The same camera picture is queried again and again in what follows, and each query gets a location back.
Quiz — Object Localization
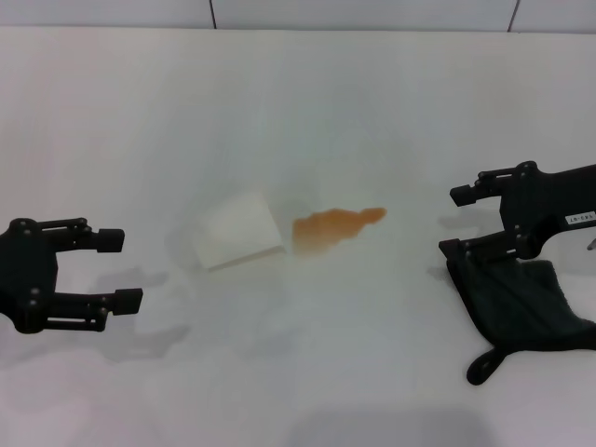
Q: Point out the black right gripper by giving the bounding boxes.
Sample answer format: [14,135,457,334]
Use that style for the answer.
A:
[438,161,596,270]

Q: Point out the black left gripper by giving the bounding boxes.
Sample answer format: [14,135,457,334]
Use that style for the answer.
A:
[0,216,144,334]

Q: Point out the dark blue rag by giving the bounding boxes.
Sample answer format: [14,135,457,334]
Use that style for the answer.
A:
[440,246,596,386]

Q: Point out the white paper cup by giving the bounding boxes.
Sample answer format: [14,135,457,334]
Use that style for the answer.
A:
[193,188,285,274]

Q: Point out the brown water stain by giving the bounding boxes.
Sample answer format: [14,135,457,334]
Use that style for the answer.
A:
[291,207,387,256]

